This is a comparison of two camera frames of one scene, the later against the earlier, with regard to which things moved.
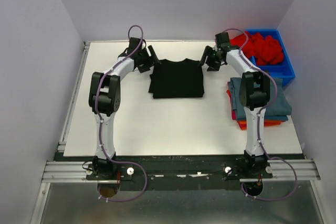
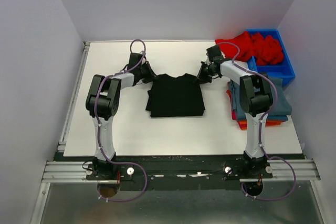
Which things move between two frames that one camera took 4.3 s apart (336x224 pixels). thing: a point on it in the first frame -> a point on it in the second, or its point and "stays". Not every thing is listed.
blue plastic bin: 284,70 stays
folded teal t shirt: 279,107 stays
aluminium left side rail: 61,145 stays
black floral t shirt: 182,79 -> 171,96
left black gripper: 149,62 -> 151,74
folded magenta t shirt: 233,115 stays
